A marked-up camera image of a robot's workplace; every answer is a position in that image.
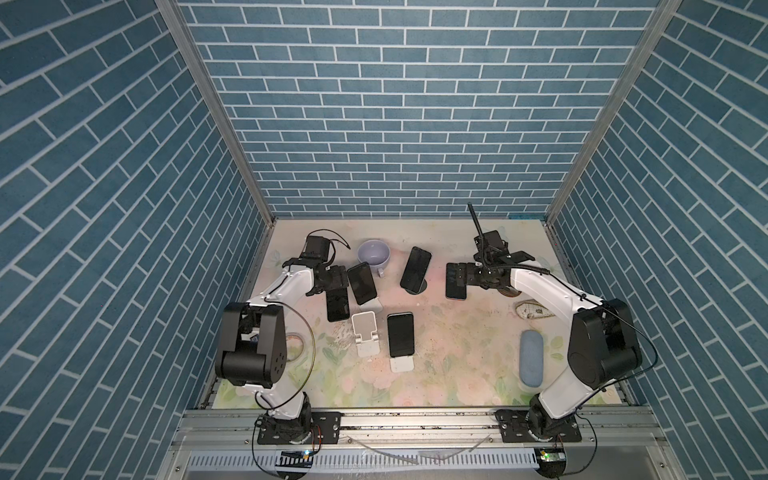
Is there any wooden base metal stand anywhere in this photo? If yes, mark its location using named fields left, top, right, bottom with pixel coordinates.
left=497, top=285, right=521, bottom=298

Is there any purple-cased black phone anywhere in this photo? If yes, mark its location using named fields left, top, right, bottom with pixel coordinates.
left=445, top=263, right=467, bottom=300

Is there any white stand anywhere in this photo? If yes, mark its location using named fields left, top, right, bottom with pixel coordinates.
left=390, top=356, right=414, bottom=373
left=351, top=311, right=380, bottom=358
left=359, top=298, right=383, bottom=313

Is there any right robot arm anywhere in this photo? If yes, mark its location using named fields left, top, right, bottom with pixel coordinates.
left=446, top=230, right=642, bottom=441

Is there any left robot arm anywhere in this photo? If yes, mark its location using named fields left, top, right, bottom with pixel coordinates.
left=214, top=264, right=348, bottom=445

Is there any black round stand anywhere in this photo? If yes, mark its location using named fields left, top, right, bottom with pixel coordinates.
left=408, top=279, right=428, bottom=295

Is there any teal-edged phone on round stand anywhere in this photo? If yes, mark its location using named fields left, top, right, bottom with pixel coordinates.
left=400, top=246, right=432, bottom=293

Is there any lavender mug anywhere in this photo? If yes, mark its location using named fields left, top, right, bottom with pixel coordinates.
left=357, top=239, right=391, bottom=278

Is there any map-patterned pouch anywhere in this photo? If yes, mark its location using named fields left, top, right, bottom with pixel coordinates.
left=514, top=300, right=554, bottom=321

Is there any blue glasses case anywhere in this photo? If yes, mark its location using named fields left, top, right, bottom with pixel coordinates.
left=519, top=330, right=544, bottom=388

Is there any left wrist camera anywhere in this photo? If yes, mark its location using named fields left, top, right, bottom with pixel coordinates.
left=302, top=235, right=332, bottom=262

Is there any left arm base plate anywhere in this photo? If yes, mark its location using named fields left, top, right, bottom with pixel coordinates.
left=255, top=411, right=343, bottom=445

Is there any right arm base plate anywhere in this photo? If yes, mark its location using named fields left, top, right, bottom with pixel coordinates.
left=494, top=409, right=582, bottom=443

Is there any aluminium rail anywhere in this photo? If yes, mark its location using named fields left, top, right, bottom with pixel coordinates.
left=171, top=405, right=666, bottom=451

